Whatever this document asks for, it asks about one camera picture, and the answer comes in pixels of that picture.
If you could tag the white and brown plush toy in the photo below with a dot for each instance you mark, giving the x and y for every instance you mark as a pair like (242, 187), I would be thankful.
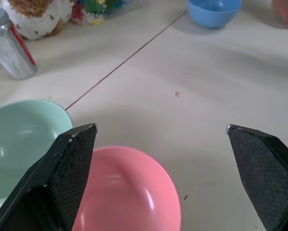
(38, 16)

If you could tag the green plastic bowl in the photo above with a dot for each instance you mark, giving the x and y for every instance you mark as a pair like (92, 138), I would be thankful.
(18, 149)

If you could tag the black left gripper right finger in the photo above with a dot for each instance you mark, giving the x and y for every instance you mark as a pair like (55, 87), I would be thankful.
(264, 178)

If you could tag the person's bare hand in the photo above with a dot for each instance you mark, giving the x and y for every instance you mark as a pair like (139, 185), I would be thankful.
(286, 14)

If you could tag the silver can with grey lid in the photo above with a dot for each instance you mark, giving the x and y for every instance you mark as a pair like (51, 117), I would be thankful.
(9, 48)

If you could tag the pink plastic bowl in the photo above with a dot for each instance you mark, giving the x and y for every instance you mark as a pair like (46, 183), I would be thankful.
(124, 192)

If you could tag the blue plastic bowl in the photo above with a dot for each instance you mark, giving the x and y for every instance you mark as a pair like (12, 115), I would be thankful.
(213, 12)

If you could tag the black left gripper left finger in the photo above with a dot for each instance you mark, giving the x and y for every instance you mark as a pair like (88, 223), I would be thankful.
(62, 178)

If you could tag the clear bag of colourful toys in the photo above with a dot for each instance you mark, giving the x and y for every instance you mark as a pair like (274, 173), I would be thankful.
(98, 9)

